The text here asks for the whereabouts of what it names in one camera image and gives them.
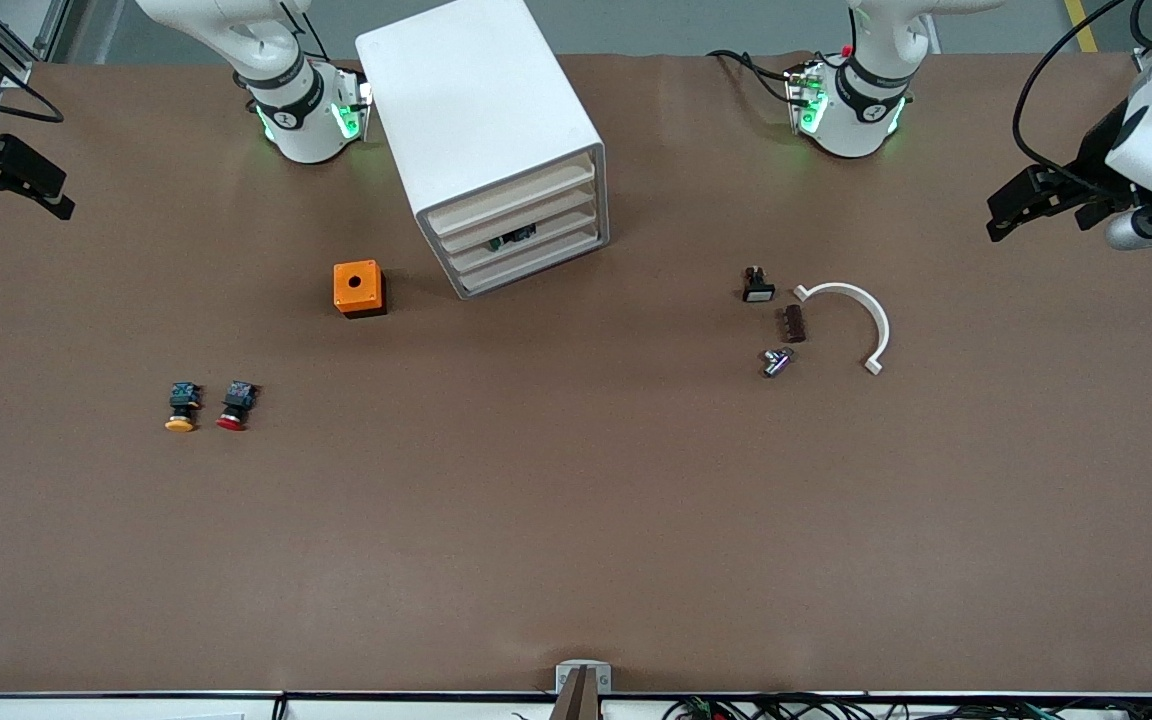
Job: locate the white plastic drawer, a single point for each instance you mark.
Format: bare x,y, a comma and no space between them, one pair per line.
536,206
566,220
536,256
536,182

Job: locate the yellow mushroom push button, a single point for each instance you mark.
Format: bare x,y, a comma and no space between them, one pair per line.
182,405

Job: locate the orange black button box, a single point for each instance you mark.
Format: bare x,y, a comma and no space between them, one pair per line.
344,296

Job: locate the silver key switch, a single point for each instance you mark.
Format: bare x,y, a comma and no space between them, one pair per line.
776,362

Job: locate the red mushroom push button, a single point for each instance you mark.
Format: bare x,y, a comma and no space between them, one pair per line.
234,405

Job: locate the green black component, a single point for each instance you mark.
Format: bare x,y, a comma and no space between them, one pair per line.
512,238

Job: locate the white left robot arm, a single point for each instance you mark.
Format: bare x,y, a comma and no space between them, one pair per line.
851,120

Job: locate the brown terminal block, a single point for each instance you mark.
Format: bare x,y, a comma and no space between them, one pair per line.
793,324

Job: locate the white drawer cabinet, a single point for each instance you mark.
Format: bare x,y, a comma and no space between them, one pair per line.
466,90

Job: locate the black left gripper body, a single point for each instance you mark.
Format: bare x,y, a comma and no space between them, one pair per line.
1093,158

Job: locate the white table edge rail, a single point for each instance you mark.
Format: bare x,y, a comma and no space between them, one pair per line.
86,708

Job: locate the black white square push button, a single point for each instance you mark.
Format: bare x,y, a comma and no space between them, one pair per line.
758,290

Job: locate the grey metal camera mount bracket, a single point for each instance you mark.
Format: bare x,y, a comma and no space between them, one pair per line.
583,680

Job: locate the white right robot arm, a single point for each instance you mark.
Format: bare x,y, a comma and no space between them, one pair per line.
301,120

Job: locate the white curved plastic bracket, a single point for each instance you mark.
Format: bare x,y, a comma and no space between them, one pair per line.
877,320

